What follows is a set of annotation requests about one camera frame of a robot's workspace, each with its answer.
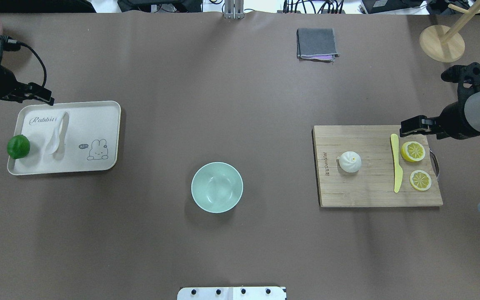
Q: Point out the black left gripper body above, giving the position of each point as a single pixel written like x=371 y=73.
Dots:
x=1 y=83

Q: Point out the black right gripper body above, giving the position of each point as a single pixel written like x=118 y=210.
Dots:
x=452 y=119

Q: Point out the white ceramic spoon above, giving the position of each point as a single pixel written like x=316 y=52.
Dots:
x=57 y=133

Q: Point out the white steamed bun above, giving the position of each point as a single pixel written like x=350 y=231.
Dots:
x=350 y=161

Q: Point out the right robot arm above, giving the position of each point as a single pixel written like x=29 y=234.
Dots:
x=472 y=112

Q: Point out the mint green bowl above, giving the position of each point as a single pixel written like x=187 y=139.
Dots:
x=217 y=187

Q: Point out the thick lemon half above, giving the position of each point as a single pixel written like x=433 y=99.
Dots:
x=412 y=151

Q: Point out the green lime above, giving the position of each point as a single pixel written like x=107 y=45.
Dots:
x=18 y=147

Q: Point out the thin lemon slice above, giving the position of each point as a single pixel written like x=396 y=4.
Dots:
x=420 y=180

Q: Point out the yellow plastic knife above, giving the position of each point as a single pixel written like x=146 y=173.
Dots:
x=398 y=171

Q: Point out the wooden mug tree stand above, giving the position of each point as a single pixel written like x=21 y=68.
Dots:
x=443 y=43

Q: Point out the bamboo cutting board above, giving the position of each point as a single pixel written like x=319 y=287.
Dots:
x=373 y=184

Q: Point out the cream rabbit tray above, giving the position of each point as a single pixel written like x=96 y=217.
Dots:
x=90 y=141

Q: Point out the folded grey cloth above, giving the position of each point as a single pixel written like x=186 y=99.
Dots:
x=316 y=44

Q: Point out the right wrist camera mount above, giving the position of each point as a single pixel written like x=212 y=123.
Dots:
x=467 y=78

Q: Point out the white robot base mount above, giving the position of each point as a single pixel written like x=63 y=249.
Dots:
x=233 y=293

